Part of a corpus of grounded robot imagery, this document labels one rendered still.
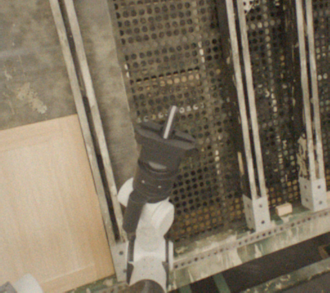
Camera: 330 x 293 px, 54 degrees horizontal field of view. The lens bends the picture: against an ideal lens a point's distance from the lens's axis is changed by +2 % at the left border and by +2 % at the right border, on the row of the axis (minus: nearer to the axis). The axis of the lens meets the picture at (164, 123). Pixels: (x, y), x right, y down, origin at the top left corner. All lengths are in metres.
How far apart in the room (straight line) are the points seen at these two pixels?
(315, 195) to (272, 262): 1.00
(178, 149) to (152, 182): 0.09
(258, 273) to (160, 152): 1.72
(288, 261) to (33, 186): 1.72
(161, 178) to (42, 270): 0.67
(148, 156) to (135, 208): 0.11
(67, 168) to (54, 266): 0.33
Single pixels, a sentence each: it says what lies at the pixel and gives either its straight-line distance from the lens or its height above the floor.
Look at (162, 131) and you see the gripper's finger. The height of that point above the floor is 1.60.
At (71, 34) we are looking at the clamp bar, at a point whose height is 1.59.
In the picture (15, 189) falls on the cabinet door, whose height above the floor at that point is 1.21.
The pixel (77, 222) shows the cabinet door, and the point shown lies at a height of 1.07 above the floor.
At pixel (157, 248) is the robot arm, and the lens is 0.95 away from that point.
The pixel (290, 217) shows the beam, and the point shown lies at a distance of 1.40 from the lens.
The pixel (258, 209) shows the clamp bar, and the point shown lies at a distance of 1.27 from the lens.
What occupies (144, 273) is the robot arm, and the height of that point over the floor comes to 1.25.
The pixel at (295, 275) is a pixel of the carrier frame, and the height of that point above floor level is 0.18.
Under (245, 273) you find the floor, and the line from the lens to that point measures 2.25.
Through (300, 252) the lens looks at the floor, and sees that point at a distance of 2.41.
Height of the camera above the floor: 2.03
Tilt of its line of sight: 43 degrees down
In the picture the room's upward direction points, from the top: straight up
